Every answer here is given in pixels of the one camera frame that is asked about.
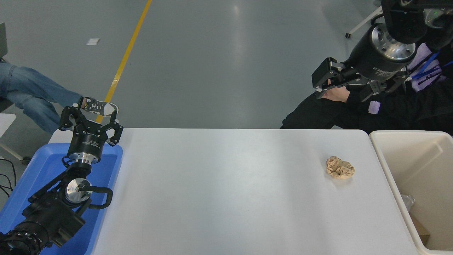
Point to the clear crumpled plastic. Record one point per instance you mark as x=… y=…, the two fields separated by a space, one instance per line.
x=407 y=202

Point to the large pale plastic bin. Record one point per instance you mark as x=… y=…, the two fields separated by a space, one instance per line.
x=417 y=166

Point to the blue plastic tray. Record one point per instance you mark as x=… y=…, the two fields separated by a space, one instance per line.
x=42 y=166

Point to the white side table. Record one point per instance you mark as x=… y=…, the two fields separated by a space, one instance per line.
x=6 y=124

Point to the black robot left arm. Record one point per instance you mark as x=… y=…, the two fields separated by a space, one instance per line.
x=53 y=212

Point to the white paper scrap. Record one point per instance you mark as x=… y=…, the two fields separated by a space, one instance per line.
x=93 y=41

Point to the brown cardboard piece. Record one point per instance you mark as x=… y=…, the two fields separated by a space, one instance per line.
x=421 y=228

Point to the grey flat panel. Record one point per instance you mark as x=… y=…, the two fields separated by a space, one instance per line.
x=3 y=40

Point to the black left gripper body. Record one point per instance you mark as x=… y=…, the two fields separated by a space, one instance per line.
x=87 y=141

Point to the white wheeled chair frame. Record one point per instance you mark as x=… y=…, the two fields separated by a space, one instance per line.
x=364 y=22

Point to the person's left hand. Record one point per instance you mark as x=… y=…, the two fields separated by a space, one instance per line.
x=338 y=95

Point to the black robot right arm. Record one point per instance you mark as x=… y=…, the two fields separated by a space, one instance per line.
x=403 y=21

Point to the person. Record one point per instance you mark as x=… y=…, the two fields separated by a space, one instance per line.
x=389 y=115
x=32 y=92

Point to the dark chair seat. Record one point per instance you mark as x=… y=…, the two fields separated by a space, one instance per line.
x=5 y=105

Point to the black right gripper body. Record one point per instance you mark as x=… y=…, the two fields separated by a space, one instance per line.
x=371 y=63

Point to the tan paper ball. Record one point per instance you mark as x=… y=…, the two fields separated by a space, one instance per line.
x=339 y=168

